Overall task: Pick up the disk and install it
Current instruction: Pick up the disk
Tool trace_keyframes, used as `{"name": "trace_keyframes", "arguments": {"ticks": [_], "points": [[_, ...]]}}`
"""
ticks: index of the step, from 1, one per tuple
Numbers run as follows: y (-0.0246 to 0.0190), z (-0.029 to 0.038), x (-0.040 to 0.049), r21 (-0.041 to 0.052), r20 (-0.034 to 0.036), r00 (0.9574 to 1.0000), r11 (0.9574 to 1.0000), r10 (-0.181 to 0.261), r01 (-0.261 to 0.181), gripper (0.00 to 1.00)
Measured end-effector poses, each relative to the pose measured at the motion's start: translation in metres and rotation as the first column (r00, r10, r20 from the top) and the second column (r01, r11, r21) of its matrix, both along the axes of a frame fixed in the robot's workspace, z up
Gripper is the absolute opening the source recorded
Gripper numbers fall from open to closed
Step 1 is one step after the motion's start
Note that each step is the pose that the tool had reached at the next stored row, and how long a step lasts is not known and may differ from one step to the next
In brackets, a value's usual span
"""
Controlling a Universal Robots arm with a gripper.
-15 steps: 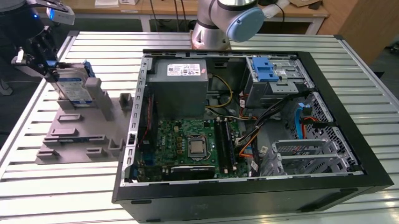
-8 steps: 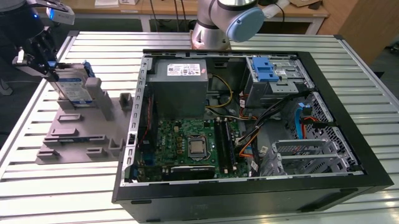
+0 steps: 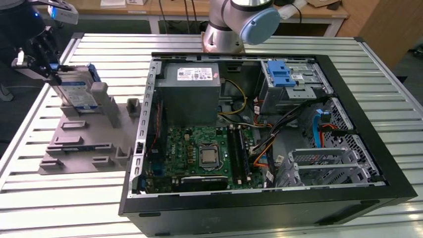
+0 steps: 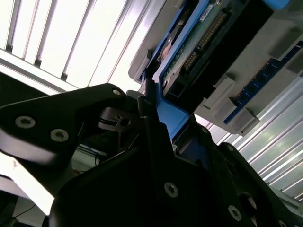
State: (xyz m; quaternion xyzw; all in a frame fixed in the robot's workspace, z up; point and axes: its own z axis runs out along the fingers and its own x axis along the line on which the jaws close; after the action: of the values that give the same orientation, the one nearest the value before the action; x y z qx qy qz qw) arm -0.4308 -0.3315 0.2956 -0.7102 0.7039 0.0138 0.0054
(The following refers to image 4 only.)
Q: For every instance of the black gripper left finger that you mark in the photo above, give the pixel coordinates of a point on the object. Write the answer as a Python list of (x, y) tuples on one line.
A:
[(47, 118)]

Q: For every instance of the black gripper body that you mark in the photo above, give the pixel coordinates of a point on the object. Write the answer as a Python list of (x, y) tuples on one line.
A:
[(118, 194)]

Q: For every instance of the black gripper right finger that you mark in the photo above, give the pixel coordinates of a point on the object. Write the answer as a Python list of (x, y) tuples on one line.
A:
[(236, 184)]

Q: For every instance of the hard disk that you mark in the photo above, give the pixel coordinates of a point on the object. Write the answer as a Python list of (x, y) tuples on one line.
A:
[(175, 113)]

